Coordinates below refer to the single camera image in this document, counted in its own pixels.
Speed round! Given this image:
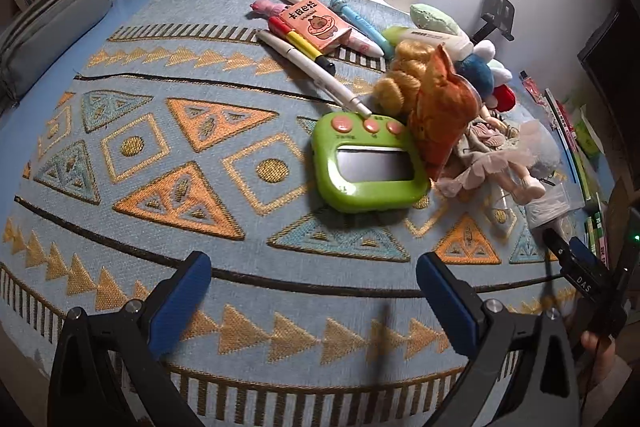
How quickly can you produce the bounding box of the blue desktop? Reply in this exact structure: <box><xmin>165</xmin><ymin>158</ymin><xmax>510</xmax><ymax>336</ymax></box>
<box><xmin>0</xmin><ymin>0</ymin><xmax>621</xmax><ymax>427</ymax></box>

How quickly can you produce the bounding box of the red and white book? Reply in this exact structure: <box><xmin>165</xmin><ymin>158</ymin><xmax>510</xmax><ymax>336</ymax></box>
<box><xmin>544</xmin><ymin>88</ymin><xmax>576</xmax><ymax>142</ymax></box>

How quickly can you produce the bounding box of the blue pen with ball top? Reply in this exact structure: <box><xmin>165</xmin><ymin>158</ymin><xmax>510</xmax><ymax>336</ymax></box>
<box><xmin>329</xmin><ymin>0</ymin><xmax>397</xmax><ymax>59</ymax></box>

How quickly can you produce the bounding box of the clear plastic bag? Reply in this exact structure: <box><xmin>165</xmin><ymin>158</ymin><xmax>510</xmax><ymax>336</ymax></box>
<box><xmin>522</xmin><ymin>179</ymin><xmax>586</xmax><ymax>230</ymax></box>

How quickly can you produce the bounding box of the blue white red plush toy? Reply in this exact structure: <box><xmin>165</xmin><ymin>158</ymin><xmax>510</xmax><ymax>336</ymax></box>
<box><xmin>452</xmin><ymin>41</ymin><xmax>518</xmax><ymax>114</ymax></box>

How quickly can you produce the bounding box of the blue patterned woven table mat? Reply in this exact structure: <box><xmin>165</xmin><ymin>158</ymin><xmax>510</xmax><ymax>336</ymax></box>
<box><xmin>0</xmin><ymin>0</ymin><xmax>591</xmax><ymax>427</ymax></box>

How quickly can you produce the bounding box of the red and yellow marker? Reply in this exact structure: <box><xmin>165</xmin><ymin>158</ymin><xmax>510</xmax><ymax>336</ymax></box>
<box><xmin>266</xmin><ymin>16</ymin><xmax>337</xmax><ymax>76</ymax></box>

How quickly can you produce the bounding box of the person's right hand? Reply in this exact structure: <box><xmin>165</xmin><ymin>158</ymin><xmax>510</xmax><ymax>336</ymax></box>
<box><xmin>580</xmin><ymin>331</ymin><xmax>640</xmax><ymax>413</ymax></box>

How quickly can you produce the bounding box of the green picture book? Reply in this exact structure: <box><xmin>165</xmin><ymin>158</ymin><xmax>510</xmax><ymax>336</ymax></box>
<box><xmin>565</xmin><ymin>127</ymin><xmax>599</xmax><ymax>204</ymax></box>

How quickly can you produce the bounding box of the white and green highlighter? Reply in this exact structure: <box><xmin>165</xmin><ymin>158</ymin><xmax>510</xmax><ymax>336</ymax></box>
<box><xmin>382</xmin><ymin>25</ymin><xmax>473</xmax><ymax>54</ymax></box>

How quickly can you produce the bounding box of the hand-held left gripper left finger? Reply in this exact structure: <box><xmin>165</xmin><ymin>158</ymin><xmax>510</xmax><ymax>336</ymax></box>
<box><xmin>47</xmin><ymin>251</ymin><xmax>212</xmax><ymax>427</ymax></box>

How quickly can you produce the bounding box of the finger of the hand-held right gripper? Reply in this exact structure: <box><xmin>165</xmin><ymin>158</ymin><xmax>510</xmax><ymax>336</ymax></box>
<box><xmin>542</xmin><ymin>227</ymin><xmax>602</xmax><ymax>278</ymax></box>

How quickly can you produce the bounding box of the green digital timer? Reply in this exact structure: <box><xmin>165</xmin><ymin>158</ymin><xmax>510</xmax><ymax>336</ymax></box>
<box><xmin>311</xmin><ymin>112</ymin><xmax>432</xmax><ymax>214</ymax></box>

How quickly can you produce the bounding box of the orange cartoon box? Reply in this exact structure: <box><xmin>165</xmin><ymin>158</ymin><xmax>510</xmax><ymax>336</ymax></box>
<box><xmin>276</xmin><ymin>0</ymin><xmax>352</xmax><ymax>56</ymax></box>

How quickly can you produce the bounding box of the pink pen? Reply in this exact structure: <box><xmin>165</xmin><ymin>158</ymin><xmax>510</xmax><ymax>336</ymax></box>
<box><xmin>248</xmin><ymin>0</ymin><xmax>386</xmax><ymax>58</ymax></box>

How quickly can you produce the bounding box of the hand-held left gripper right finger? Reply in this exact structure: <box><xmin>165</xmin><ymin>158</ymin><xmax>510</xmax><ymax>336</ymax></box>
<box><xmin>416</xmin><ymin>251</ymin><xmax>596</xmax><ymax>427</ymax></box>

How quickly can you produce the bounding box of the orange snack packet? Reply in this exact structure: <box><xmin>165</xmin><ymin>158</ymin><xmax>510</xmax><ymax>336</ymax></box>
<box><xmin>407</xmin><ymin>43</ymin><xmax>482</xmax><ymax>182</ymax></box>

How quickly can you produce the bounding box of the grey pencil case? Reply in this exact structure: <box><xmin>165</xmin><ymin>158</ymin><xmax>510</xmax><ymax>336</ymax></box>
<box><xmin>0</xmin><ymin>0</ymin><xmax>122</xmax><ymax>104</ymax></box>

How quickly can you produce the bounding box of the blonde doll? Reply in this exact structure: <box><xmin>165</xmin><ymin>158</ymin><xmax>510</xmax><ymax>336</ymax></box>
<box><xmin>374</xmin><ymin>41</ymin><xmax>561</xmax><ymax>202</ymax></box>

